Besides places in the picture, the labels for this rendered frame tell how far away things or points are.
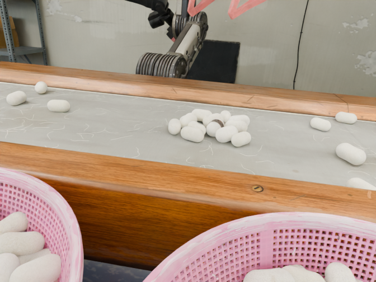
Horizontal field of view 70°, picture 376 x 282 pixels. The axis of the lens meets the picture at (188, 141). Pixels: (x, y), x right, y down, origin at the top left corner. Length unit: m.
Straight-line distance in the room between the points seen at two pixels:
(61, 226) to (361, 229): 0.22
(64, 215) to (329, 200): 0.21
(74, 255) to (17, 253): 0.07
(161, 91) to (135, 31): 2.05
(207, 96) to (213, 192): 0.36
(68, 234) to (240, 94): 0.45
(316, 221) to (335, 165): 0.17
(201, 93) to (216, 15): 1.92
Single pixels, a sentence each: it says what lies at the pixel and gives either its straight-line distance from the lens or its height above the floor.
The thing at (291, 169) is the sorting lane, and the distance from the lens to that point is 0.35.
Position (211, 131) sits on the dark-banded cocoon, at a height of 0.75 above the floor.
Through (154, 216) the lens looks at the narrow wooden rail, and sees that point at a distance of 0.24.
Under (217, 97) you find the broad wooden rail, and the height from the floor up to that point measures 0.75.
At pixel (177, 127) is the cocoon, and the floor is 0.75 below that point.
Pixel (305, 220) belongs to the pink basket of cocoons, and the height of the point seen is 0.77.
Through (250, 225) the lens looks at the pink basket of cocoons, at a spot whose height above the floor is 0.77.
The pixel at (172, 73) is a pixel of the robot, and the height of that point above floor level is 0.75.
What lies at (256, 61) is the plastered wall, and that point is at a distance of 2.49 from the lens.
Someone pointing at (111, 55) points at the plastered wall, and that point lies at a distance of 2.72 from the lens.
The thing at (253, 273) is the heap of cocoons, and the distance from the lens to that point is 0.21.
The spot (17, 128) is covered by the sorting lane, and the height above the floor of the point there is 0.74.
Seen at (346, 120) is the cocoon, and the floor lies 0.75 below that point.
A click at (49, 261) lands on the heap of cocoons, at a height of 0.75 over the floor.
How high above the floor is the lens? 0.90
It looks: 24 degrees down
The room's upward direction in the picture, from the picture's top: 4 degrees clockwise
